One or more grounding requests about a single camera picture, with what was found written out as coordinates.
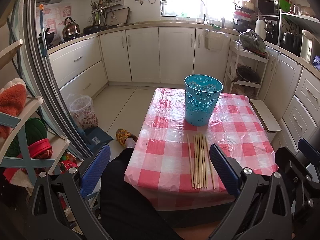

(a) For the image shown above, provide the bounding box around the white stool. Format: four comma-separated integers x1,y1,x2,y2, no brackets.
250,99,281,133

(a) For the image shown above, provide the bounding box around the red round container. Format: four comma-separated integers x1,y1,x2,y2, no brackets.
28,138,53,159

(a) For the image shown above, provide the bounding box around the black trouser leg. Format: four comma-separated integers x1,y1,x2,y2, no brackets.
100,148,181,239

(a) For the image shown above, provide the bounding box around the blue dustpan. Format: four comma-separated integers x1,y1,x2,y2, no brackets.
81,127,113,154

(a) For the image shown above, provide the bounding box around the yellow patterned slipper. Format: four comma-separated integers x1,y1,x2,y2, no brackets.
116,128,138,147

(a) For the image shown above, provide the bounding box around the red white checkered tablecloth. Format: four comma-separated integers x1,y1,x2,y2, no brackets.
125,88,277,211

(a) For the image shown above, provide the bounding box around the floral clear waste bin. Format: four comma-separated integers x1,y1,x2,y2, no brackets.
67,94,99,130

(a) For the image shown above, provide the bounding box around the white electric kettle pot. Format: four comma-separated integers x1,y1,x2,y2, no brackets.
300,29,320,64

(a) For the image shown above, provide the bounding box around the blue perforated plastic basket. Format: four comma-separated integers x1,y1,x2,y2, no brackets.
184,74,223,127

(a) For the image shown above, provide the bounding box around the white tiered trolley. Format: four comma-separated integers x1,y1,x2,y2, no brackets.
223,40,269,99

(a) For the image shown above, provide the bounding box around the dark green bag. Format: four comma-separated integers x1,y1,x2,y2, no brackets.
239,29,266,53

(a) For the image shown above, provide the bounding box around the white thermos jug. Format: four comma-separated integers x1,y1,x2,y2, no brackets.
255,15,267,40

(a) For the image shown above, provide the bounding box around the black microwave oven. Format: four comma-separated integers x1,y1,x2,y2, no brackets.
258,0,279,15

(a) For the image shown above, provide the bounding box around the steel kettle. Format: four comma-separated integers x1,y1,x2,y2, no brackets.
62,17,81,39

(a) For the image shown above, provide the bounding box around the black pan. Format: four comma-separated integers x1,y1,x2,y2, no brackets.
83,25,107,35

